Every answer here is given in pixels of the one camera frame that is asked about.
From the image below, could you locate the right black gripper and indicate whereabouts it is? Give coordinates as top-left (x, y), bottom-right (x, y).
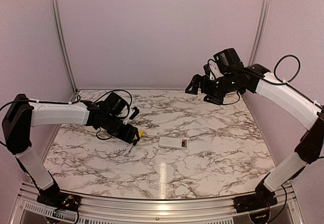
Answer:
top-left (186, 72), bottom-right (243, 105)

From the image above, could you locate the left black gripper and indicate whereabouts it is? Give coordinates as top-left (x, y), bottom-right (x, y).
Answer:
top-left (102, 113), bottom-right (140, 143)

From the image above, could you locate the yellow handled screwdriver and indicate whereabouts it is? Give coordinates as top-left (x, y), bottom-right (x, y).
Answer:
top-left (128, 129), bottom-right (144, 153)

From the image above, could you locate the white remote control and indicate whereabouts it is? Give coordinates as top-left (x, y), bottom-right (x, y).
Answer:
top-left (158, 137), bottom-right (189, 149)

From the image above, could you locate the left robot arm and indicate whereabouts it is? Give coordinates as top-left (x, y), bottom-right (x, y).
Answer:
top-left (2, 92), bottom-right (140, 206)

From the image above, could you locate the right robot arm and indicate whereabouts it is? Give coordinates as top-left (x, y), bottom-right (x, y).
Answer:
top-left (185, 48), bottom-right (323, 208)

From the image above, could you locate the battery in remote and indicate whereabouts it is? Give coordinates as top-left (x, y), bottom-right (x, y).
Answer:
top-left (181, 139), bottom-right (188, 148)

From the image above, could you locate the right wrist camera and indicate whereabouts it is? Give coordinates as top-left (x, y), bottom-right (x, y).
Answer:
top-left (203, 64), bottom-right (217, 80)

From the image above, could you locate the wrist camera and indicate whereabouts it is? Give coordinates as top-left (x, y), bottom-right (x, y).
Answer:
top-left (203, 64), bottom-right (217, 80)
top-left (123, 107), bottom-right (139, 125)

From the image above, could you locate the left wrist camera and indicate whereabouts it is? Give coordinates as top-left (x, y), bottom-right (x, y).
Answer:
top-left (123, 107), bottom-right (139, 125)

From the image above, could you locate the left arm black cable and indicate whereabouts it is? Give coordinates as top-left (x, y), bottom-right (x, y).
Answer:
top-left (97, 89), bottom-right (133, 113)

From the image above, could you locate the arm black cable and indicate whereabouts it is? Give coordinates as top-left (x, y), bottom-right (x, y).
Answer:
top-left (273, 54), bottom-right (301, 84)
top-left (97, 89), bottom-right (133, 113)

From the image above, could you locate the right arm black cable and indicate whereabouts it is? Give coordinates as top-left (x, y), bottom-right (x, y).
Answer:
top-left (273, 54), bottom-right (301, 84)

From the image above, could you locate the front aluminium rail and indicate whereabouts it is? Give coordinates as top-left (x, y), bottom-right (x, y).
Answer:
top-left (9, 183), bottom-right (304, 223)

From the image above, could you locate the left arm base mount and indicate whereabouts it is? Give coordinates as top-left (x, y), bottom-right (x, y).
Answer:
top-left (37, 183), bottom-right (81, 212)

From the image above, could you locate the right aluminium frame post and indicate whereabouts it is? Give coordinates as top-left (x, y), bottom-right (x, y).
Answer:
top-left (248, 0), bottom-right (271, 65)

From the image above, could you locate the aluminium frame post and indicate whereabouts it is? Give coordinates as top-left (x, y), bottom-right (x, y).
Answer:
top-left (51, 0), bottom-right (78, 93)
top-left (248, 0), bottom-right (271, 65)

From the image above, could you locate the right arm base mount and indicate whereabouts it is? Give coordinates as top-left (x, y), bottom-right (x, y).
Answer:
top-left (233, 175), bottom-right (278, 213)

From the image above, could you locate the left aluminium frame post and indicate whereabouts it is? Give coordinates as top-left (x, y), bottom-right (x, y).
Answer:
top-left (51, 0), bottom-right (78, 93)

